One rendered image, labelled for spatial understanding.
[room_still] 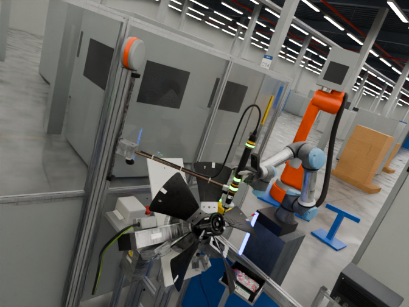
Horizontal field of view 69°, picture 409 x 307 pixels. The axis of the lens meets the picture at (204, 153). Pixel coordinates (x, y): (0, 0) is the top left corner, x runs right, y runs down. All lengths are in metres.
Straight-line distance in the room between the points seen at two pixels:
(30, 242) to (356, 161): 8.66
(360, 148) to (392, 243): 6.52
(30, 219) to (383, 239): 2.78
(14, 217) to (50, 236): 0.27
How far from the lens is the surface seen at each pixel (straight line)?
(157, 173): 1.73
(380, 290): 1.75
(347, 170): 9.63
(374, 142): 9.43
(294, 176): 5.48
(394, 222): 3.15
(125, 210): 1.99
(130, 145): 1.68
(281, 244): 2.23
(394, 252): 3.21
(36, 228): 2.03
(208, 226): 1.54
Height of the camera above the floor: 1.97
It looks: 17 degrees down
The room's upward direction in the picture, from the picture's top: 19 degrees clockwise
